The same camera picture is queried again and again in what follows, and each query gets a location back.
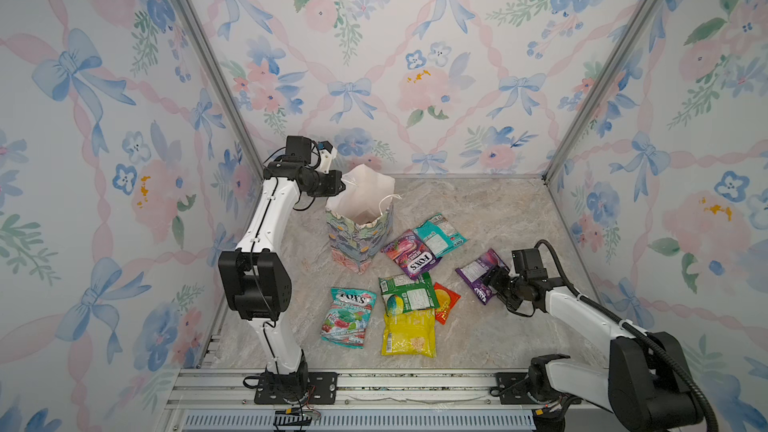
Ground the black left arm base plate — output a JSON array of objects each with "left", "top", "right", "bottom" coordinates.
[{"left": 254, "top": 371, "right": 339, "bottom": 405}]

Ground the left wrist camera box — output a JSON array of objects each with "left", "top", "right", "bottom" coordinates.
[{"left": 283, "top": 136, "right": 314, "bottom": 166}]

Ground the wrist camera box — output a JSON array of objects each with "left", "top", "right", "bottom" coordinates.
[
  {"left": 512, "top": 248, "right": 548, "bottom": 282},
  {"left": 283, "top": 136, "right": 314, "bottom": 166}
]

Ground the teal mint candy bag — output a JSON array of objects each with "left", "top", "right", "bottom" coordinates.
[{"left": 414, "top": 213, "right": 467, "bottom": 258}]

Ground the aluminium left corner post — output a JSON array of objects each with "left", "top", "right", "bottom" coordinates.
[{"left": 170, "top": 0, "right": 263, "bottom": 182}]

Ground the green lime candy bag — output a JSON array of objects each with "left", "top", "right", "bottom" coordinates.
[{"left": 378, "top": 272, "right": 439, "bottom": 317}]

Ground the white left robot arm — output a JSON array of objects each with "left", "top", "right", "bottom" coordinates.
[{"left": 218, "top": 162, "right": 346, "bottom": 376}]

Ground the aluminium corner post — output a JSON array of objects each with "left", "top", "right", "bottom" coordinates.
[
  {"left": 541, "top": 0, "right": 664, "bottom": 186},
  {"left": 170, "top": 0, "right": 263, "bottom": 182}
]

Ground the pink berry candy bag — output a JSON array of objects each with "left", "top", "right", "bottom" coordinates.
[{"left": 381, "top": 230, "right": 441, "bottom": 280}]

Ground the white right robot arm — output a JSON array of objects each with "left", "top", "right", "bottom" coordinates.
[{"left": 490, "top": 270, "right": 719, "bottom": 431}]

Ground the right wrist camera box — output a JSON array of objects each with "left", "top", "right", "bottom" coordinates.
[{"left": 512, "top": 248, "right": 548, "bottom": 282}]

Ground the teal red Fox's candy bag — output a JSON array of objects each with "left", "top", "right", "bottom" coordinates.
[{"left": 320, "top": 288, "right": 378, "bottom": 349}]

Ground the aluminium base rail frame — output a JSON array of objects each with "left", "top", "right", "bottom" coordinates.
[{"left": 155, "top": 369, "right": 623, "bottom": 431}]

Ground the black corrugated cable hose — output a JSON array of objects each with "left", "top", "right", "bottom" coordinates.
[{"left": 533, "top": 238, "right": 720, "bottom": 432}]

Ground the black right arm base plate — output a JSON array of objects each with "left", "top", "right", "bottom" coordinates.
[{"left": 489, "top": 372, "right": 537, "bottom": 405}]

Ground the floral paper gift bag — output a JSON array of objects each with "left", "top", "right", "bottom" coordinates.
[{"left": 325, "top": 165, "right": 401, "bottom": 274}]

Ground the aluminium right corner post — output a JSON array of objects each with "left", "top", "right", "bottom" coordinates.
[{"left": 541, "top": 0, "right": 664, "bottom": 186}]

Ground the purple candy bag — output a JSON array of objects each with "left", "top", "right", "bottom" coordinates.
[{"left": 455, "top": 248, "right": 510, "bottom": 305}]

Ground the yellow lemon candy bag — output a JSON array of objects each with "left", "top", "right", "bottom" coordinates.
[{"left": 381, "top": 309, "right": 437, "bottom": 358}]

